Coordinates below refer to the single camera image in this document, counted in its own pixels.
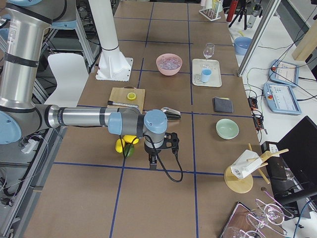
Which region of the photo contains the silver metal ice scoop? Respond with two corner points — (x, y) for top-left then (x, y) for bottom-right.
(161, 107), (181, 120)

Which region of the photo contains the wooden cutting board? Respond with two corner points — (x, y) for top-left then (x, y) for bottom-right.
(108, 87), (146, 113)

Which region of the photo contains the cream plastic tray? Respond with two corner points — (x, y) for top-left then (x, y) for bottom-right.
(192, 59), (222, 87)

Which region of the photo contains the green lime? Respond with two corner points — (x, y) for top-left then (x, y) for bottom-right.
(124, 144), (135, 158)

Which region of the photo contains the teach pendant far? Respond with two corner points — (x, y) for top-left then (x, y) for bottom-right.
(268, 59), (299, 87)

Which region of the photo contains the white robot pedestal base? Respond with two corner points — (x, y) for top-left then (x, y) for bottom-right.
(89, 0), (133, 82)

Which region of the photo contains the grey folded cloth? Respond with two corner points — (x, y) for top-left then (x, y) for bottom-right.
(212, 97), (234, 113)

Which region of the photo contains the clear wine glass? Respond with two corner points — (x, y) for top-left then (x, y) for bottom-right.
(202, 43), (215, 68)

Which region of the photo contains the black camera tripod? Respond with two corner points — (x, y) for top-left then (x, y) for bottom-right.
(228, 0), (247, 30)

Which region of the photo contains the pink bowl of ice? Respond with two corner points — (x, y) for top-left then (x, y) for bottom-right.
(156, 53), (183, 76)

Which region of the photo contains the yellow lemon lower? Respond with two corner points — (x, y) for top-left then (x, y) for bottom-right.
(115, 138), (125, 153)

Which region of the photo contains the steel rod knife sharpener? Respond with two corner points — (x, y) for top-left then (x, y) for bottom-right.
(107, 100), (138, 108)

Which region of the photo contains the aluminium frame post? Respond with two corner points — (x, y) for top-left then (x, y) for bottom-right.
(237, 0), (281, 77)

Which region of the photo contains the white wire cup rack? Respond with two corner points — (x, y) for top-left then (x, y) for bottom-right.
(199, 0), (223, 21)

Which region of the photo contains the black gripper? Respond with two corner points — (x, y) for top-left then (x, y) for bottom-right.
(144, 132), (179, 170)

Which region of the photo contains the yellow lemon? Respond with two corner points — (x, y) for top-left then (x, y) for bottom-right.
(115, 138), (125, 153)
(123, 135), (139, 144)

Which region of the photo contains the wooden mug tree stand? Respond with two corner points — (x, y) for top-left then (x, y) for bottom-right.
(224, 144), (289, 194)

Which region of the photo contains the red bottle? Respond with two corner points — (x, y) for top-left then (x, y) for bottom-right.
(226, 0), (238, 22)

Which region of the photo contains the teach pendant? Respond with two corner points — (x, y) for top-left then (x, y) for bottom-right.
(268, 59), (299, 87)
(263, 83), (302, 115)

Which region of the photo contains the yellow lemon upper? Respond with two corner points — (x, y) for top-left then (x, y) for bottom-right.
(123, 135), (139, 144)

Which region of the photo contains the white carton box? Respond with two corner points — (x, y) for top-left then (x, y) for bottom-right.
(230, 150), (262, 179)

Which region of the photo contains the light blue plastic cup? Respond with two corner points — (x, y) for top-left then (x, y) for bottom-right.
(200, 68), (212, 83)

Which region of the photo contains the teach pendant near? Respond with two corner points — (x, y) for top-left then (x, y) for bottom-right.
(263, 83), (302, 115)

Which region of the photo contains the lemon half slice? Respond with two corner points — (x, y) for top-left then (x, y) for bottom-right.
(127, 92), (137, 101)

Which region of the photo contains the white chair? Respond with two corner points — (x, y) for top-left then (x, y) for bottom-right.
(45, 53), (89, 107)

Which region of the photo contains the green ceramic bowl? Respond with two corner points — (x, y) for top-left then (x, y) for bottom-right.
(216, 119), (239, 140)

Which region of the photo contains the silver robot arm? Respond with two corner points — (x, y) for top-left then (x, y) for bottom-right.
(0, 0), (179, 170)

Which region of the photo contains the black laptop monitor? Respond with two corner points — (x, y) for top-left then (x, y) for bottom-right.
(267, 116), (317, 205)

